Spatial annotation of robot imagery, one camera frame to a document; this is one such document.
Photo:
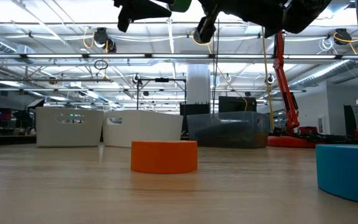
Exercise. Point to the black background box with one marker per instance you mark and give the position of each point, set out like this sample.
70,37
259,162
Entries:
194,109

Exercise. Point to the blue tape roll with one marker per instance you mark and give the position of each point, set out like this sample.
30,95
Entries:
350,174

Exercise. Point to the light grey plastic bin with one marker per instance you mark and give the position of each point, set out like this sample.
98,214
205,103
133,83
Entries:
70,133

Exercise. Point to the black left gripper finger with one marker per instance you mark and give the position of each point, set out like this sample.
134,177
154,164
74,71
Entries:
124,15
151,8

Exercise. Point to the orange tape roll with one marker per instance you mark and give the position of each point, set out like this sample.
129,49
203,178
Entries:
163,157

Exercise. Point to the dark translucent plastic bin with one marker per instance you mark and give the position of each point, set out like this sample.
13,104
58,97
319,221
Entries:
228,118

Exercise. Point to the white plastic bin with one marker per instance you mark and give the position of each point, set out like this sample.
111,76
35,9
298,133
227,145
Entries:
148,127

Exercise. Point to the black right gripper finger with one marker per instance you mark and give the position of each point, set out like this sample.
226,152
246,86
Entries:
207,29

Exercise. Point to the black background screen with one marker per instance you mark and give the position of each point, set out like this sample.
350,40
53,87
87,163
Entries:
236,104

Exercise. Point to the black metal stand frame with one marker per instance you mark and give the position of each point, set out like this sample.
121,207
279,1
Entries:
162,80

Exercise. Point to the red desk lamp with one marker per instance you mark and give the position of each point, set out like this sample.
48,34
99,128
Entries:
286,93

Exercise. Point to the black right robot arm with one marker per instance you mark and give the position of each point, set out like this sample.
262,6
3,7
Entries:
306,15

